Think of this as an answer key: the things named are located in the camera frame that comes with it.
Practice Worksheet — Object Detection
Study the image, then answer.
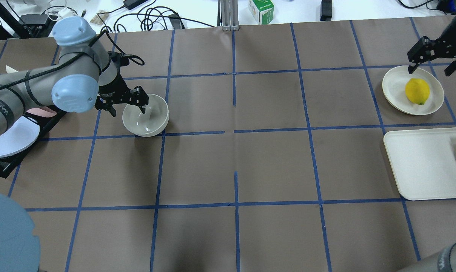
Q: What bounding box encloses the aluminium frame post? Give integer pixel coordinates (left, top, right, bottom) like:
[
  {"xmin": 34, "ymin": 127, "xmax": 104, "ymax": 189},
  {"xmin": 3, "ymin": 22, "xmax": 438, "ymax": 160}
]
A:
[{"xmin": 217, "ymin": 0, "xmax": 240, "ymax": 31}]

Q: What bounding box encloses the cream rectangular tray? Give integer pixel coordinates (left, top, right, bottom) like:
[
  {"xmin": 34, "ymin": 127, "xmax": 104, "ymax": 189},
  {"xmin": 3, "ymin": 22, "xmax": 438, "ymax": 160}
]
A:
[{"xmin": 383, "ymin": 127, "xmax": 456, "ymax": 200}]

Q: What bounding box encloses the cream plate in rack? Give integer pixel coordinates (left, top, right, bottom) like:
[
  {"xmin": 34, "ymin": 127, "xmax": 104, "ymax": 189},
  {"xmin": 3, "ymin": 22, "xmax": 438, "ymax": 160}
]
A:
[{"xmin": 5, "ymin": 65, "xmax": 18, "ymax": 74}]

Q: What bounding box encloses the yellow lemon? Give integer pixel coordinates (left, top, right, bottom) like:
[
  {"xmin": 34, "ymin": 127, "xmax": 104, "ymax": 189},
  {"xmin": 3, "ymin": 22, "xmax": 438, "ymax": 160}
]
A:
[{"xmin": 405, "ymin": 79, "xmax": 431, "ymax": 105}]

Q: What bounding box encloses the pink plate in rack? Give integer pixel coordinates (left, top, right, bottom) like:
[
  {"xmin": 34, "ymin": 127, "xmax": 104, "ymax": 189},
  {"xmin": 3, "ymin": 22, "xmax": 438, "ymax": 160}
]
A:
[{"xmin": 26, "ymin": 107, "xmax": 57, "ymax": 118}]

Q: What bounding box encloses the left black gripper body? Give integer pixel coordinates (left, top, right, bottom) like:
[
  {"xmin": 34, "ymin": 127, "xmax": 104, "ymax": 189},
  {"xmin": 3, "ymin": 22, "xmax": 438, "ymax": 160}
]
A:
[{"xmin": 97, "ymin": 73, "xmax": 130, "ymax": 104}]

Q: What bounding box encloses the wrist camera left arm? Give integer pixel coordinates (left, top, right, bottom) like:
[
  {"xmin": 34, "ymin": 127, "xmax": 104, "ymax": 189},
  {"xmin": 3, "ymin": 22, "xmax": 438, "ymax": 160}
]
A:
[{"xmin": 108, "ymin": 51, "xmax": 129, "ymax": 70}]

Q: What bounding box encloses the cream ceramic bowl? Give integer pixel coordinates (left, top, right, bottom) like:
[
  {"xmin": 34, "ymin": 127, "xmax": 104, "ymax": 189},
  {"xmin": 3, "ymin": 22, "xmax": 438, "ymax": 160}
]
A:
[{"xmin": 122, "ymin": 94, "xmax": 169, "ymax": 137}]

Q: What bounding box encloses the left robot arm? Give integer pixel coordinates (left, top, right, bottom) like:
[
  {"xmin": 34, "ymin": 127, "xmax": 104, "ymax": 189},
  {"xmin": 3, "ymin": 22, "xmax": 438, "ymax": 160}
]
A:
[{"xmin": 0, "ymin": 17, "xmax": 149, "ymax": 272}]

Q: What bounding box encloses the black power adapter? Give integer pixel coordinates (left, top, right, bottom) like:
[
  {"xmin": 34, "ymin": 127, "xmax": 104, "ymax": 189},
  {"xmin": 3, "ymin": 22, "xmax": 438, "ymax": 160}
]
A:
[{"xmin": 320, "ymin": 0, "xmax": 333, "ymax": 21}]

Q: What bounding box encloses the black plate rack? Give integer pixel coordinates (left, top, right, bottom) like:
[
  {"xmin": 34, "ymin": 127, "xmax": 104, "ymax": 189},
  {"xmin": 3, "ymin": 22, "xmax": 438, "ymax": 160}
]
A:
[{"xmin": 0, "ymin": 110, "xmax": 66, "ymax": 178}]

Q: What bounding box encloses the cream round plate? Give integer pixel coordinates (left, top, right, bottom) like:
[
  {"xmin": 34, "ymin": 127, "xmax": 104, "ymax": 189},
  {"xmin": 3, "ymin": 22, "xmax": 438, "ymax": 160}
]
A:
[{"xmin": 382, "ymin": 66, "xmax": 444, "ymax": 116}]

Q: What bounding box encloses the light blue plate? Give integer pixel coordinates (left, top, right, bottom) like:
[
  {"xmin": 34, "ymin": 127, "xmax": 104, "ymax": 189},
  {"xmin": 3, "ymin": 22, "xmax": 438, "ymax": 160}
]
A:
[{"xmin": 0, "ymin": 116, "xmax": 40, "ymax": 158}]

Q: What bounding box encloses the green white carton box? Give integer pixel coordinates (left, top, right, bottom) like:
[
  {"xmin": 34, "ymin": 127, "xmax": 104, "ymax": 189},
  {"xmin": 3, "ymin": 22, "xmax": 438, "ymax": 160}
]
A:
[{"xmin": 248, "ymin": 0, "xmax": 274, "ymax": 25}]

